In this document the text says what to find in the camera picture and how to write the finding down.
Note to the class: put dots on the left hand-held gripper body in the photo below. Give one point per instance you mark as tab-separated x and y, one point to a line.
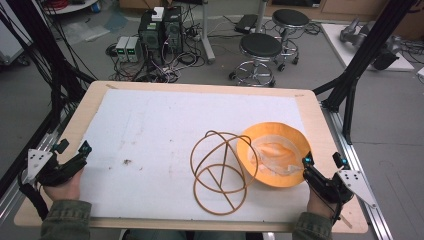
41	163

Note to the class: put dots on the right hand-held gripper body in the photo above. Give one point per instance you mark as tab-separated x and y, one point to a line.
353	181

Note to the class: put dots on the orange bucket hat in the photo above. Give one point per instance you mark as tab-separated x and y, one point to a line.
266	133

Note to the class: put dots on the person's left hand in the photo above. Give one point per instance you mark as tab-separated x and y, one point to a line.
65	190

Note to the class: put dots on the person's right hand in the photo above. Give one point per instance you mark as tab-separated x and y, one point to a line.
319	206

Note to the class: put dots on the white table mat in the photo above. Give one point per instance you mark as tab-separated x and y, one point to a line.
150	133

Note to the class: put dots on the grey power supply unit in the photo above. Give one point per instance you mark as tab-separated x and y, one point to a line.
134	49
122	48

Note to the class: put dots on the grey equipment case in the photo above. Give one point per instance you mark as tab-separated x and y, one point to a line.
11	43

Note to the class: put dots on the white floor board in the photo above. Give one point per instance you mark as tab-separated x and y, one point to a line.
336	46

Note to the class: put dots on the black round stool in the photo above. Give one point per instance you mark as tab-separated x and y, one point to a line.
290	17
260	45

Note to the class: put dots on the black computer tower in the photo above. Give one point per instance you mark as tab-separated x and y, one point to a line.
150	36
173	30

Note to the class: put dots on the white round table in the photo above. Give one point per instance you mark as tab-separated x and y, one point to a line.
71	6

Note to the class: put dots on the flat black box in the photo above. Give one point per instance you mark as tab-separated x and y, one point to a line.
246	23

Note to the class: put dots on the white box device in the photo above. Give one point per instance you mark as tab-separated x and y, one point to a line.
158	14

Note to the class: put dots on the grey metal stand leg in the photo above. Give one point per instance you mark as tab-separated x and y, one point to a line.
207	36

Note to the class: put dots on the aluminium side rail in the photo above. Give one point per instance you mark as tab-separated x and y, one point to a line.
353	156
20	180

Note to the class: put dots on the black metal frame post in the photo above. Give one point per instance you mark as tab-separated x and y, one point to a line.
50	60
366	50

